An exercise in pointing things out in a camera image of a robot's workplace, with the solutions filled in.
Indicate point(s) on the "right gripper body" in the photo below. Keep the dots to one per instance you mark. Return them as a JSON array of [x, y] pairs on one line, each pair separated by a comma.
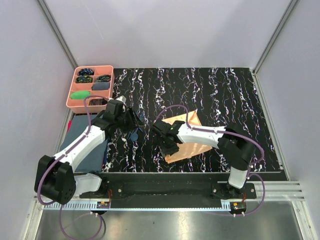
[[163, 138]]

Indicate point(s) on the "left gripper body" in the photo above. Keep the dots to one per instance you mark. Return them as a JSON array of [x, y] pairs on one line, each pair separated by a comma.
[[121, 121]]

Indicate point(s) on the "peach cloth napkin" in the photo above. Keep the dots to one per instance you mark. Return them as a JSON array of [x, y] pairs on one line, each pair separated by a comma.
[[187, 150]]

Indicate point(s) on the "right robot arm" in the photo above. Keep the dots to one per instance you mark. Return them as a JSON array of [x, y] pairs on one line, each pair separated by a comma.
[[236, 148]]

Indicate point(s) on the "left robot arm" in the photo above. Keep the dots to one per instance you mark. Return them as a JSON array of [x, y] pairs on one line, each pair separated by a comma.
[[55, 180]]

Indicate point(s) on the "blue grey folded napkin stack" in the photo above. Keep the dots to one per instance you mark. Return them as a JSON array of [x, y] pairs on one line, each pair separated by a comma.
[[95, 160]]

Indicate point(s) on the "dark patterned cloth roll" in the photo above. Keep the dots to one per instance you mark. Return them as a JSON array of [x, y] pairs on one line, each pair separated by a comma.
[[98, 102]]

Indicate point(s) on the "grey folded cloth in tray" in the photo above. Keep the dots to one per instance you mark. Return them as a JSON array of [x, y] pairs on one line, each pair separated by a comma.
[[100, 86]]

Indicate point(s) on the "pink divided organizer tray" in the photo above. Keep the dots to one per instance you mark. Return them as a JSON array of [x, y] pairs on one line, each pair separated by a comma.
[[78, 106]]

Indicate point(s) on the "blue patterned roll right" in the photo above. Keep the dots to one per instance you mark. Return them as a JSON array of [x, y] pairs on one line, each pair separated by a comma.
[[105, 78]]

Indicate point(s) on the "green rolled cloth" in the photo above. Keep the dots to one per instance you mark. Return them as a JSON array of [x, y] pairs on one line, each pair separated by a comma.
[[79, 95]]

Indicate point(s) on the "blue yellow patterned roll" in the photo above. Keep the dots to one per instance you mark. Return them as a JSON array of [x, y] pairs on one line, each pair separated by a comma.
[[83, 79]]

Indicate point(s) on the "blue patterned roll top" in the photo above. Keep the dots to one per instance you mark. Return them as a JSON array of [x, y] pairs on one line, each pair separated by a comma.
[[85, 72]]

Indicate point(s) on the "black marble pattern mat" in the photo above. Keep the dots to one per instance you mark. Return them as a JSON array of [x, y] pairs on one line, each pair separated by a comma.
[[220, 96]]

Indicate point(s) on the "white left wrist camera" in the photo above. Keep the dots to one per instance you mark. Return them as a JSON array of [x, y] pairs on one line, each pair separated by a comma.
[[122, 99]]

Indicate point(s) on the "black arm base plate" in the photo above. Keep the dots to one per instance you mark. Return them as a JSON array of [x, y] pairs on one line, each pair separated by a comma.
[[215, 185]]

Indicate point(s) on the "aluminium frame rail front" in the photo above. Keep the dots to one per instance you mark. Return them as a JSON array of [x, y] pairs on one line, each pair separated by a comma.
[[268, 191]]

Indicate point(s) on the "left rear aluminium post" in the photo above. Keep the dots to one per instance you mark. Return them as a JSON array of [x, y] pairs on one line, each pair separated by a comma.
[[57, 32]]

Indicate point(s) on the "aluminium post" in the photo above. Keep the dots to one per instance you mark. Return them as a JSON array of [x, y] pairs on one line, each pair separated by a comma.
[[57, 32], [276, 33]]

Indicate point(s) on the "right rear aluminium post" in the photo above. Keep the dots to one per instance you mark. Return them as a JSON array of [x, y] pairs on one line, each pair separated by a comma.
[[276, 33]]

